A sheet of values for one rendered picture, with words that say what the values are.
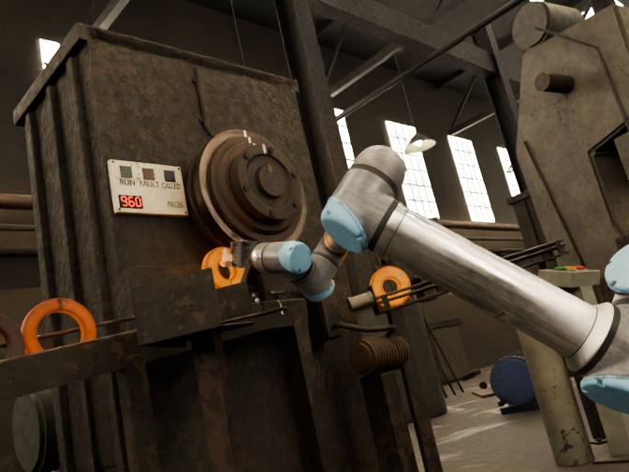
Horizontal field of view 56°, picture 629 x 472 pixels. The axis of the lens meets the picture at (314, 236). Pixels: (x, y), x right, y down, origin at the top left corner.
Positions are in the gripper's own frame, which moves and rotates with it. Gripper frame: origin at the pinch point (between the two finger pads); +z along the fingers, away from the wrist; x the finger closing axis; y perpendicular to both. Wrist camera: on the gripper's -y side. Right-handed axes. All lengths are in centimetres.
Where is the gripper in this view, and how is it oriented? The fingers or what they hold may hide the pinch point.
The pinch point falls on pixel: (223, 264)
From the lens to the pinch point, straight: 195.4
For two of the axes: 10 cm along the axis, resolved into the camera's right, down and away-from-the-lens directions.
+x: -7.2, -0.2, -6.9
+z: -6.9, 0.4, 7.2
